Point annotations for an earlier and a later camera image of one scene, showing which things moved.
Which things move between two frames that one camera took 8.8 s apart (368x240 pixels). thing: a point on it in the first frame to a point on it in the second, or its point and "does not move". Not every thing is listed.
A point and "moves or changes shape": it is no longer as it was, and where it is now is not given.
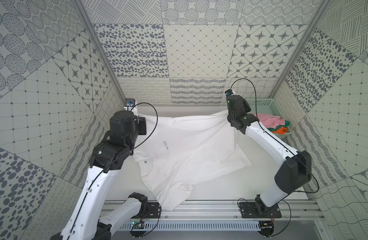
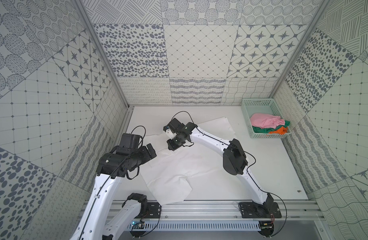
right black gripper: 247,108 to 172,147
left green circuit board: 138,224 does not move
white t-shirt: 177,152 moves or changes shape
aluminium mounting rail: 294,210 does not move
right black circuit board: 267,228 does not move
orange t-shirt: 282,130 does not move
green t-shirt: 287,124 does not move
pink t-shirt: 270,122 does not move
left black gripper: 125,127 to 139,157
